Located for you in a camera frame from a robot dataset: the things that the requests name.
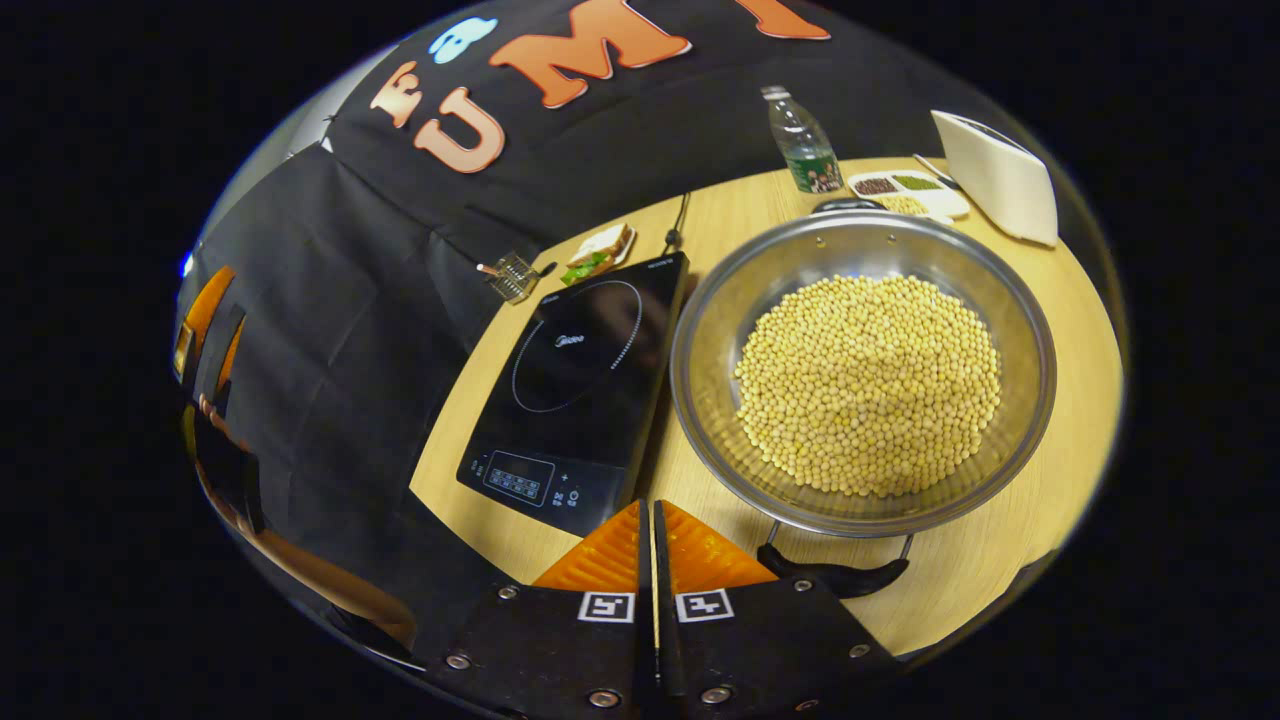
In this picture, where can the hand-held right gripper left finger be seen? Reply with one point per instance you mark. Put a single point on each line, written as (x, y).
(560, 650)

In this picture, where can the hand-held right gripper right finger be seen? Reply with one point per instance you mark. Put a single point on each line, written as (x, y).
(760, 650)

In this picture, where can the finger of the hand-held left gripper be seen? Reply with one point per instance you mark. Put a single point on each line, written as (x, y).
(232, 355)
(205, 305)

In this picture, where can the black induction cooktop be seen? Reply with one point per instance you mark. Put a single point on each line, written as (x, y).
(580, 400)

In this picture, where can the pile of soybeans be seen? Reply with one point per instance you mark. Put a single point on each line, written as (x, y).
(870, 385)

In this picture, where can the black backdrop cloth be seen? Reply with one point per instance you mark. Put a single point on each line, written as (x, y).
(330, 300)

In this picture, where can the pink tipped stick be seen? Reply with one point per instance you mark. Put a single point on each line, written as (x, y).
(490, 269)

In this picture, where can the sandwich with lettuce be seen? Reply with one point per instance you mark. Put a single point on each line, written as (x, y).
(600, 252)

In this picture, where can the white divided bean dish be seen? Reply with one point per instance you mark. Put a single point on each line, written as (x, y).
(925, 195)

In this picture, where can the clear plastic water bottle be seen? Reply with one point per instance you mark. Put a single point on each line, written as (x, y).
(808, 150)

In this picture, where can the thin grey utensil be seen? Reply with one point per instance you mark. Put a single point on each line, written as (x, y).
(935, 170)

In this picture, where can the white toaster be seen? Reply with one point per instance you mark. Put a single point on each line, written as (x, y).
(1000, 180)

